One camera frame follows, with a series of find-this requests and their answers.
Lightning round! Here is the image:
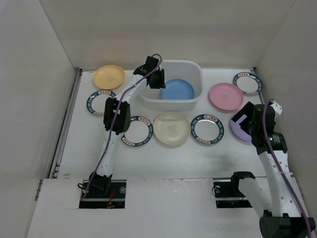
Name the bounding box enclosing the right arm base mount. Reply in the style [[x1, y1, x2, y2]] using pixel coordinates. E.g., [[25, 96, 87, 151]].
[[211, 181, 252, 209]]

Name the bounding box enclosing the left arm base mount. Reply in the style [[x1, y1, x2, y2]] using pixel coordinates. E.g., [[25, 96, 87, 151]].
[[77, 180, 127, 209]]

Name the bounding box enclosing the green rim plate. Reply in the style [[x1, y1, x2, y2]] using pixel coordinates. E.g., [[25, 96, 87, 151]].
[[191, 114, 224, 146], [232, 72, 264, 96], [121, 116, 154, 148], [86, 90, 116, 116]]

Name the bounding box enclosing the translucent white plastic bin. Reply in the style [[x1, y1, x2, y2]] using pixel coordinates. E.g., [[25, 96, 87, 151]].
[[139, 60, 204, 112]]

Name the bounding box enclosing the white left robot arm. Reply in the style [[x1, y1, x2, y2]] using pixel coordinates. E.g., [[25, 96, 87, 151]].
[[83, 54, 165, 197]]

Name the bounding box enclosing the purple plastic plate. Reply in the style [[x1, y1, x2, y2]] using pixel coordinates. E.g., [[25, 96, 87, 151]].
[[230, 116, 252, 142]]

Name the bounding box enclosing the cream plastic plate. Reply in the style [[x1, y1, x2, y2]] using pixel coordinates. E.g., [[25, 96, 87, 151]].
[[153, 112, 191, 147]]

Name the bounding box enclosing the pink plastic plate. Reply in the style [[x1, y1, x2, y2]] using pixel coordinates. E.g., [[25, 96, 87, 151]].
[[209, 83, 244, 111]]

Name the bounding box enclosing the yellow plastic plate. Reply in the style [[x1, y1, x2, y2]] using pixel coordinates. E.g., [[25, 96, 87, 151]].
[[93, 65, 125, 90]]

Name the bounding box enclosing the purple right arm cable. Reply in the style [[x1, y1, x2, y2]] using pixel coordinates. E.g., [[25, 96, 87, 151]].
[[262, 98, 317, 238]]

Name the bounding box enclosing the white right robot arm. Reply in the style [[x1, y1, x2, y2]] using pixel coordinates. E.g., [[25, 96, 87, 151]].
[[229, 100, 316, 238]]

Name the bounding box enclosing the blue plastic plate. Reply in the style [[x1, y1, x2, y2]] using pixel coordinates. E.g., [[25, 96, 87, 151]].
[[160, 79, 195, 100]]

